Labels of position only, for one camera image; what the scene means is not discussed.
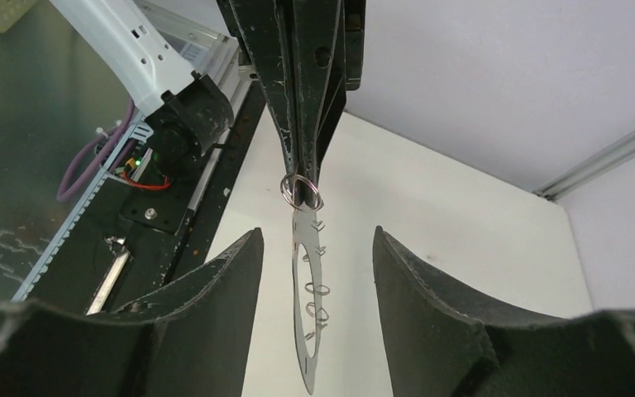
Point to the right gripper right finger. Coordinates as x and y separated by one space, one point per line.
444 338

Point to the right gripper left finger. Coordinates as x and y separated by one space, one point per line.
190 337

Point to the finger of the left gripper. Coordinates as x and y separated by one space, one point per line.
260 27
328 58

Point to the silver split keyring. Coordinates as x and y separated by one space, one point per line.
301 193

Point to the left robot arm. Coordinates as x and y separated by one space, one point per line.
184 108

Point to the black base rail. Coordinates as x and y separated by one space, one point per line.
138 240

